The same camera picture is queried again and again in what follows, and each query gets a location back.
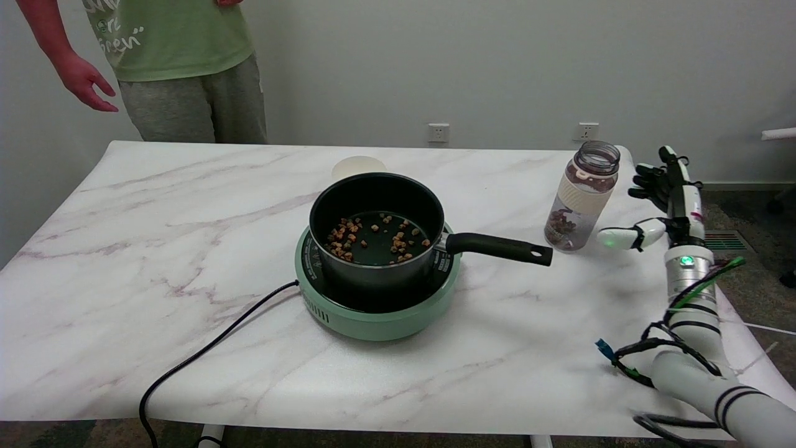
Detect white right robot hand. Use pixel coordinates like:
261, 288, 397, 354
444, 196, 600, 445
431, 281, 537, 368
597, 145, 706, 253

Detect person's right hand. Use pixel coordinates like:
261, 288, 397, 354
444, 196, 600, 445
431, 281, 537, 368
56, 51, 120, 113

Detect clear bottle with brown food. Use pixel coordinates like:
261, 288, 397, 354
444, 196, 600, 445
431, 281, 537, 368
544, 141, 621, 253

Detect person's right forearm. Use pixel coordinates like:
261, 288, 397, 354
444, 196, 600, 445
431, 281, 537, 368
16, 0, 78, 69

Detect person in green shirt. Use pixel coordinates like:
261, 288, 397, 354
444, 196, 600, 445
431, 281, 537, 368
81, 0, 268, 145

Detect floor vent grille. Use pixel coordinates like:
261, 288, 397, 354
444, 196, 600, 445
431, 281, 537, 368
706, 230, 756, 253

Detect cream round lid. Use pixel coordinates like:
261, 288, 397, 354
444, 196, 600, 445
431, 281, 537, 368
331, 156, 387, 183

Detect brown food pieces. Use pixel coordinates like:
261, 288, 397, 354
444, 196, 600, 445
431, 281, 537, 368
326, 215, 432, 263

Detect green induction cooker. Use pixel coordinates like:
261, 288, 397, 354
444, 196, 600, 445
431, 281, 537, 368
294, 221, 462, 342

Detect green robot cable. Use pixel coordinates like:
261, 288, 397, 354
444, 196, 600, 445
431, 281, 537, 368
670, 255, 746, 310

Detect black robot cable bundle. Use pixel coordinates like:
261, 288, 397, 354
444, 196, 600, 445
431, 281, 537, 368
611, 274, 728, 448

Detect black saucepan with handle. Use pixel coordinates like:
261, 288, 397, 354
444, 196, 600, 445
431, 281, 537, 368
308, 172, 553, 290

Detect black power cable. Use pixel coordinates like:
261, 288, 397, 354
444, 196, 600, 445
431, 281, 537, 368
138, 280, 300, 448

